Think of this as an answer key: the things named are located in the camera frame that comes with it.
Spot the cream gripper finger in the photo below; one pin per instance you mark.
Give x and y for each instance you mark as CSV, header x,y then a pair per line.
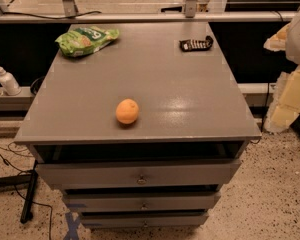
x,y
285,107
277,42

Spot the orange fruit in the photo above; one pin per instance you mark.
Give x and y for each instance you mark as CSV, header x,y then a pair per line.
x,y
127,111

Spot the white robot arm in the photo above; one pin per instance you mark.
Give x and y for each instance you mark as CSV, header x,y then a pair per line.
x,y
292,50

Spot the black rxbar chocolate wrapper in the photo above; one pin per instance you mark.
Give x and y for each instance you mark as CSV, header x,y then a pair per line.
x,y
192,45

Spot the top grey drawer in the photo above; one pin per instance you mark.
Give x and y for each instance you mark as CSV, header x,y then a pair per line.
x,y
138,174

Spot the grey drawer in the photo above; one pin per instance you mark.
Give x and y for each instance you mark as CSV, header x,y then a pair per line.
x,y
141,201
145,220
138,174

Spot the grey drawer cabinet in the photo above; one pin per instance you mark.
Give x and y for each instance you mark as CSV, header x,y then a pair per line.
x,y
190,107

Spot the bottom grey drawer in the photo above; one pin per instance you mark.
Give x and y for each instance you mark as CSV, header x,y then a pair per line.
x,y
145,220

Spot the green chip bag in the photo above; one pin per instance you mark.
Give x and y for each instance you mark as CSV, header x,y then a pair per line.
x,y
84,41

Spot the middle grey drawer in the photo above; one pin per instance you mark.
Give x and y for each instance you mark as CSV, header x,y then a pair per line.
x,y
141,201

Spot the white pump bottle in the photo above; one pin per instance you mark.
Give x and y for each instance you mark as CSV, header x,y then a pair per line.
x,y
9,83

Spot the black metal stand leg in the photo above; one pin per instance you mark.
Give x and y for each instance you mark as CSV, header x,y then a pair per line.
x,y
26,214

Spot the aluminium frame rail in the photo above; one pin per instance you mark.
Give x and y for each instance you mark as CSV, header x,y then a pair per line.
x,y
98,18

